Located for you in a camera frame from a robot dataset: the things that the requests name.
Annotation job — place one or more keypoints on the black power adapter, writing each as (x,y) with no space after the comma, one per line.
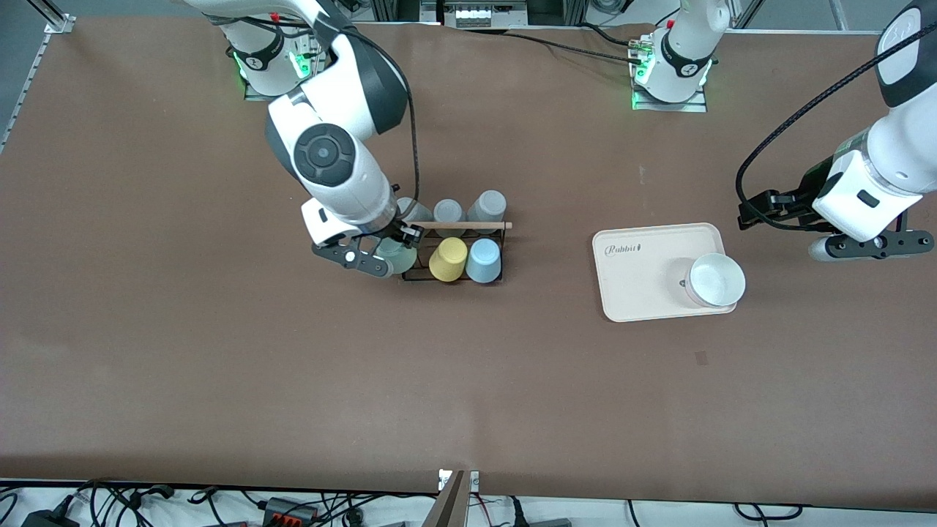
(51,518)

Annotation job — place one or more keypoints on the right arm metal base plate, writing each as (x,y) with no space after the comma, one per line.
(256,94)

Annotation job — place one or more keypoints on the cream plastic tray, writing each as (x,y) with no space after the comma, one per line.
(644,271)

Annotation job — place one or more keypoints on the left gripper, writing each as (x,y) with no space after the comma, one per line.
(802,193)

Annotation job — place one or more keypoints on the aluminium frame rail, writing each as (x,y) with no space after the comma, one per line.
(29,80)

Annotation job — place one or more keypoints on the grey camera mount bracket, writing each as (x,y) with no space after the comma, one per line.
(450,501)

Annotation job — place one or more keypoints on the white bowl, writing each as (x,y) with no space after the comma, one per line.
(716,279)

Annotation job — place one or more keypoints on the grey cup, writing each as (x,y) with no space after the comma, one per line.
(413,212)
(487,206)
(448,212)

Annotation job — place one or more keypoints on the yellow cup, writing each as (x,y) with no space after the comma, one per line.
(448,260)

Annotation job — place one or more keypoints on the mint green cup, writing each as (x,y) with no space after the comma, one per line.
(401,258)

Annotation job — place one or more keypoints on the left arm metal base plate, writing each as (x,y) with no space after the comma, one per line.
(699,105)

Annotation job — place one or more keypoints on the light blue cup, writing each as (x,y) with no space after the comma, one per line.
(484,260)

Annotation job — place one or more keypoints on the grey connector box orange levers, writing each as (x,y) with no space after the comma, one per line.
(289,511)

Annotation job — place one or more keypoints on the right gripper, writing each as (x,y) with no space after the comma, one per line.
(400,231)

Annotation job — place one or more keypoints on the white power strip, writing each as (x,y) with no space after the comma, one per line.
(476,13)

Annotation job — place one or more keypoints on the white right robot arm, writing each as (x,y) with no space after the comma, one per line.
(322,154)

